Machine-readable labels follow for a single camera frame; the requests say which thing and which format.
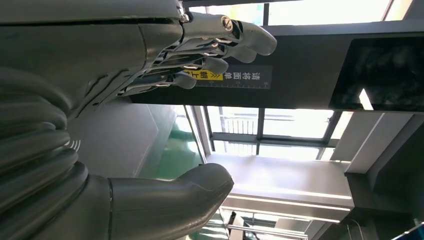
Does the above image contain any black and yellow label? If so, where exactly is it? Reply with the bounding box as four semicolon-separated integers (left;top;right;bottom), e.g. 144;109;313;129
183;64;273;90

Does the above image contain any black scanner column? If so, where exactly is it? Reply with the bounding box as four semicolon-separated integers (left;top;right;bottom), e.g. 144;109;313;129
130;19;424;113

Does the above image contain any glossy black scanner screen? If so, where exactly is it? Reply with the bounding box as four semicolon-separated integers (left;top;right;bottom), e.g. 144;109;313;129
328;35;424;113

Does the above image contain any dark window frame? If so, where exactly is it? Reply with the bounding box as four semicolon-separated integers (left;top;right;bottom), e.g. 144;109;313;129
182;0;424;162

